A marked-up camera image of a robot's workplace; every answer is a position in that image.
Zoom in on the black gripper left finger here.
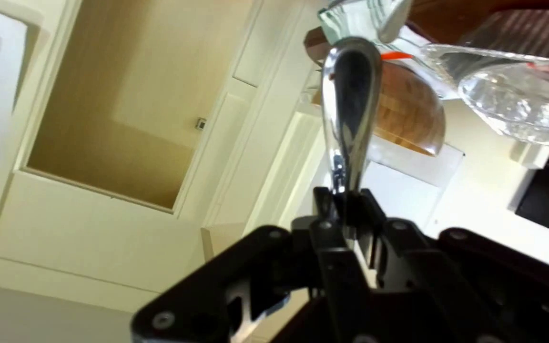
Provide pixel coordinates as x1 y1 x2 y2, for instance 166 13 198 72
130 217 343 343

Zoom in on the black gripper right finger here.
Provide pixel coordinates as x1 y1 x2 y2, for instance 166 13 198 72
349 190 549 343

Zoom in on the clear spray bottle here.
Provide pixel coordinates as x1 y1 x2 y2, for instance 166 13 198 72
319 0 549 146

